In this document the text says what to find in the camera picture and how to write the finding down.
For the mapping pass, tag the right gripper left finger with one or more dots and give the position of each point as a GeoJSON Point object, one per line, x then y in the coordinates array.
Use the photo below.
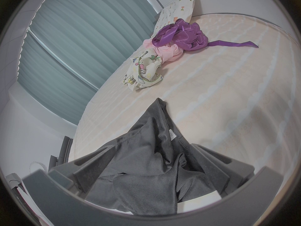
{"type": "Point", "coordinates": [89, 166]}

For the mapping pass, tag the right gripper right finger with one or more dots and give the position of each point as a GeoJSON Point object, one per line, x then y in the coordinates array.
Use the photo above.
{"type": "Point", "coordinates": [218, 166]}

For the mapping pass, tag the black T-shirt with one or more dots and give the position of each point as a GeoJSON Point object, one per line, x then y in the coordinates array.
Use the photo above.
{"type": "Point", "coordinates": [150, 161]}

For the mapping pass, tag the bed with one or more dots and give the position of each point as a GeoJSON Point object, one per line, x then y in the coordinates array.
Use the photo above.
{"type": "Point", "coordinates": [223, 90]}

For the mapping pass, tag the blue-green curtain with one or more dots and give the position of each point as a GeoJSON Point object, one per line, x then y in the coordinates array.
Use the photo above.
{"type": "Point", "coordinates": [98, 27]}
{"type": "Point", "coordinates": [54, 83]}

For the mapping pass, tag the white printed garment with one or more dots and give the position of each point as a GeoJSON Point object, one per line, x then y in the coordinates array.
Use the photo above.
{"type": "Point", "coordinates": [143, 74]}

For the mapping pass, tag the pink garment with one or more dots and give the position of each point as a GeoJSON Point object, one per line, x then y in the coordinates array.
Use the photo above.
{"type": "Point", "coordinates": [169, 53]}

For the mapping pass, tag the purple satin garment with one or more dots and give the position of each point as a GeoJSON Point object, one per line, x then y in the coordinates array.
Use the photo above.
{"type": "Point", "coordinates": [185, 34]}

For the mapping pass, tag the white printed pillow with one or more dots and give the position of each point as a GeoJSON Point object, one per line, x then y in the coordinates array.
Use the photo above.
{"type": "Point", "coordinates": [178, 10]}

